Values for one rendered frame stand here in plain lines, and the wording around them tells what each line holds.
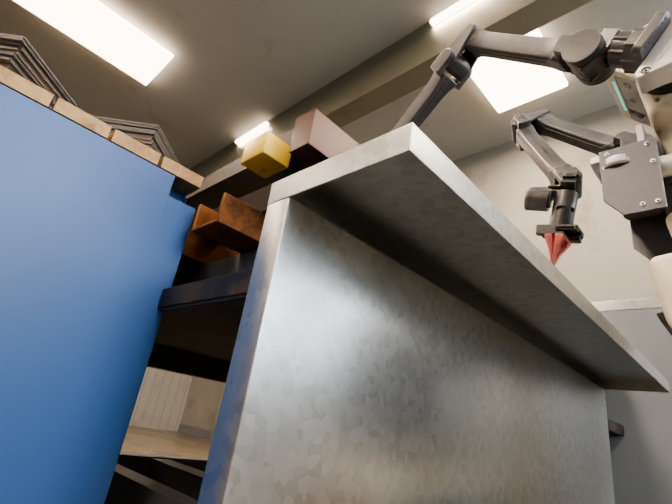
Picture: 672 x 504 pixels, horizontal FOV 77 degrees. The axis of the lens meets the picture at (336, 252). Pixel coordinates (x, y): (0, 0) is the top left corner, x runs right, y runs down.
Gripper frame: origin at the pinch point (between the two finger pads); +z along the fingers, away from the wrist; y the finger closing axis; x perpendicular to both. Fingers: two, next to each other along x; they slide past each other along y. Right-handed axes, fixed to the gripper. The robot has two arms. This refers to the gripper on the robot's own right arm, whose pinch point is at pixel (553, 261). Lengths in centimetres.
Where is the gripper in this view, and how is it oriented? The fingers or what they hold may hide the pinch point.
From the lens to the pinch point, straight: 123.6
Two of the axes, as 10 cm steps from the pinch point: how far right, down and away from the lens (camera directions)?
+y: 6.8, 0.4, -7.3
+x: 6.7, 3.7, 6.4
